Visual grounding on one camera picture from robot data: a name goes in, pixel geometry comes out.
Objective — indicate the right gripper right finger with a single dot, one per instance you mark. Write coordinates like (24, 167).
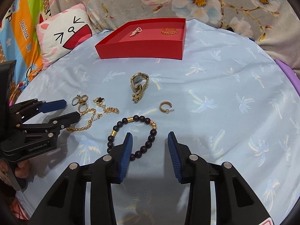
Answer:
(236, 202)

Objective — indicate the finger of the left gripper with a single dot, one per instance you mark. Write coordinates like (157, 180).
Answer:
(30, 108)
(54, 125)

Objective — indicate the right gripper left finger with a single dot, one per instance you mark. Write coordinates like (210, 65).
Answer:
(65, 201)

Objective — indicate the gold hoop earring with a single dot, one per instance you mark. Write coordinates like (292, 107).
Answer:
(166, 110)

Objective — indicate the red jewelry tray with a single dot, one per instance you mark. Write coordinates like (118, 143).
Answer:
(150, 43)

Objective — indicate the person's left hand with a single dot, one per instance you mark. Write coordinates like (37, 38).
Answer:
(21, 171)

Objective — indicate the colourful cartoon cloth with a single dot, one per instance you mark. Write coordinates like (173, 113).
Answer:
(19, 42)

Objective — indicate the white cat face pillow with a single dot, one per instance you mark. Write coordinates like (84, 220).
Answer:
(60, 34)

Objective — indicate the light blue palm bedsheet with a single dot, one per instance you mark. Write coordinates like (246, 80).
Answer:
(231, 103)

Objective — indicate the purple cloth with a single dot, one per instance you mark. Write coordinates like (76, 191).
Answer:
(291, 75)

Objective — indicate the grey floral blanket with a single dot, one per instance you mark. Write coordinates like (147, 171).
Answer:
(272, 24)

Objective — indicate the gold chain bangle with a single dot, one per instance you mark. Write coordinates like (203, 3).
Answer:
(169, 31)

